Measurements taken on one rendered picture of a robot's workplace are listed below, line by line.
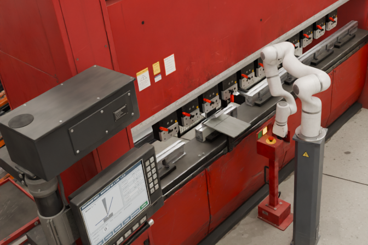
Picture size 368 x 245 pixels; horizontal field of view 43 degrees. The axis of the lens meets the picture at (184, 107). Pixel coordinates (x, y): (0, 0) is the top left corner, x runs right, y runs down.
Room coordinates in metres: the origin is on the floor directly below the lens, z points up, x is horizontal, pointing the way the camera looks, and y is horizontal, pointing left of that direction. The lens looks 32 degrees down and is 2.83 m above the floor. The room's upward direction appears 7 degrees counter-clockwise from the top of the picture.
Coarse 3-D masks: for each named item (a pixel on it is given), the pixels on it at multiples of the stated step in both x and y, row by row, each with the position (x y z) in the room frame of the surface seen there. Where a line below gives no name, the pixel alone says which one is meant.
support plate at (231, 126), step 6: (222, 114) 2.78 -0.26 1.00; (210, 120) 2.73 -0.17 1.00; (216, 120) 2.72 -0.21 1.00; (222, 120) 2.71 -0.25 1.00; (228, 120) 2.70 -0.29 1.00; (234, 120) 2.69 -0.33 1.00; (240, 120) 2.68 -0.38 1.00; (210, 126) 2.65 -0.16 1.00; (216, 126) 2.64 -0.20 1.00; (222, 126) 2.64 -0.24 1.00; (228, 126) 2.63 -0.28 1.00; (234, 126) 2.62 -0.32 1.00; (240, 126) 2.61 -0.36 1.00; (246, 126) 2.60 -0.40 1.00; (222, 132) 2.57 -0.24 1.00; (228, 132) 2.56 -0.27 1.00; (234, 132) 2.55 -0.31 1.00; (240, 132) 2.55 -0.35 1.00
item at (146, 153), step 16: (144, 144) 1.71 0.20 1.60; (128, 160) 1.61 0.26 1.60; (144, 160) 1.64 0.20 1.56; (96, 176) 1.56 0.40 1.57; (112, 176) 1.51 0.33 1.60; (144, 176) 1.63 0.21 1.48; (80, 192) 1.44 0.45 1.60; (96, 192) 1.44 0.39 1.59; (160, 192) 1.68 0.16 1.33; (80, 208) 1.37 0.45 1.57; (144, 208) 1.60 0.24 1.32; (80, 224) 1.37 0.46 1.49; (128, 224) 1.52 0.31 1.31; (112, 240) 1.44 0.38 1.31
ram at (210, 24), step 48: (144, 0) 2.42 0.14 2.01; (192, 0) 2.67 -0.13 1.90; (240, 0) 2.96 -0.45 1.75; (288, 0) 3.34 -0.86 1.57; (336, 0) 3.83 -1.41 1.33; (144, 48) 2.39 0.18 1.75; (192, 48) 2.64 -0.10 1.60; (240, 48) 2.95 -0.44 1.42; (144, 96) 2.35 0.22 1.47; (192, 96) 2.61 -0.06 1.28
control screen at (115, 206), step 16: (128, 176) 1.56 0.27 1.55; (112, 192) 1.49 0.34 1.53; (128, 192) 1.55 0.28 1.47; (144, 192) 1.61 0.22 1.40; (96, 208) 1.42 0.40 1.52; (112, 208) 1.48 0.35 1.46; (128, 208) 1.54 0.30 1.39; (96, 224) 1.41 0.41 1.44; (112, 224) 1.46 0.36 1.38; (96, 240) 1.39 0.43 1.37
